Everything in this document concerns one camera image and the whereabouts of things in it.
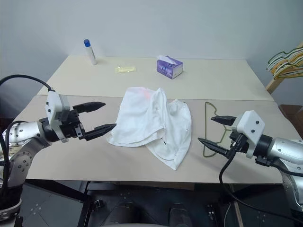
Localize white bottle blue cap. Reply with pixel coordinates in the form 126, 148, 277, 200
83, 39, 98, 66

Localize white garment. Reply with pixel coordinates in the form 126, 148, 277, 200
106, 86, 193, 172

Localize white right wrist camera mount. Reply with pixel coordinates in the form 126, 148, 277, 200
231, 110, 266, 159

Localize green wire hanger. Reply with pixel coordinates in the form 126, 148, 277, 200
202, 101, 234, 158

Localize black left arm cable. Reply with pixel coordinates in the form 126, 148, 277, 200
0, 74, 56, 204

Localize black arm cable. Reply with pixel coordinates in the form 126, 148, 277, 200
219, 134, 303, 221
0, 74, 56, 204

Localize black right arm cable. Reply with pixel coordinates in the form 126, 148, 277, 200
219, 134, 303, 221

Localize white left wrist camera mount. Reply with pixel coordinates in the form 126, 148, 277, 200
45, 91, 71, 143

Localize clothes hangers on rack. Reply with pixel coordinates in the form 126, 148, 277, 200
265, 40, 303, 93

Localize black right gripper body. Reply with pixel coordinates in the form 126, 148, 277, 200
228, 131, 249, 155

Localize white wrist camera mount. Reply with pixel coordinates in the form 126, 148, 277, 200
45, 91, 71, 143
231, 110, 266, 159

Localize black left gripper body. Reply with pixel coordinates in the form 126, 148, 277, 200
56, 109, 87, 141

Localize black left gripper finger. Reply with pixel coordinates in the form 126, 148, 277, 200
72, 101, 107, 114
84, 123, 117, 142

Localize dark rounded shape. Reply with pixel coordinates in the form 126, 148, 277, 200
110, 201, 157, 227
169, 202, 193, 227

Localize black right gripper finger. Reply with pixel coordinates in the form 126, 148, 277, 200
197, 138, 234, 159
210, 115, 237, 126

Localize brown cardboard box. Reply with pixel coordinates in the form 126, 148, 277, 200
279, 104, 303, 140

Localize purple tissue box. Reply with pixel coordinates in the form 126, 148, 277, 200
156, 55, 184, 79

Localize pale yellow packet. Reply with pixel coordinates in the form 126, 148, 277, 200
114, 66, 138, 74

